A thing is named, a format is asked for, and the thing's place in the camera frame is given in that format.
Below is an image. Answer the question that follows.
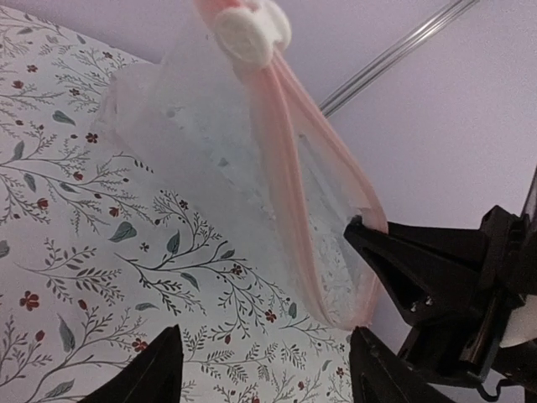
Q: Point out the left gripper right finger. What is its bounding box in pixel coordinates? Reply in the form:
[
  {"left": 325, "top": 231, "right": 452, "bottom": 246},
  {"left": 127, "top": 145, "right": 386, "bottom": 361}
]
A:
[{"left": 351, "top": 327, "right": 451, "bottom": 403}]

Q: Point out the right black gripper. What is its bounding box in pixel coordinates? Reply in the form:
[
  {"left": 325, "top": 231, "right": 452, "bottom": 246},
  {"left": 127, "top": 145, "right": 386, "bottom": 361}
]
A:
[{"left": 344, "top": 189, "right": 536, "bottom": 402}]

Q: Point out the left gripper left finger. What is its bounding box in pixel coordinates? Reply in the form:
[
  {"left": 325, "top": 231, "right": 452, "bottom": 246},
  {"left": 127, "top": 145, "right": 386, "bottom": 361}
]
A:
[{"left": 81, "top": 325, "right": 183, "bottom": 403}]

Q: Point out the clear zip top bag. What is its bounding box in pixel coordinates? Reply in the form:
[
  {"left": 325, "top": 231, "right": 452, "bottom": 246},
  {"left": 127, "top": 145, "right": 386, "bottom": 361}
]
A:
[{"left": 94, "top": 1, "right": 388, "bottom": 330}]

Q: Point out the floral table mat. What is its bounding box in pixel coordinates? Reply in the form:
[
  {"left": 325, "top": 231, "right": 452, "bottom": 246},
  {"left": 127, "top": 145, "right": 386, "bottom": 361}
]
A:
[{"left": 1, "top": 8, "right": 352, "bottom": 402}]

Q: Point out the right aluminium frame post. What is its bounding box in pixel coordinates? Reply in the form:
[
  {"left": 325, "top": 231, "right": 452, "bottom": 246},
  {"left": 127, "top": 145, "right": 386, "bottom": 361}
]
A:
[{"left": 320, "top": 0, "right": 479, "bottom": 117}]

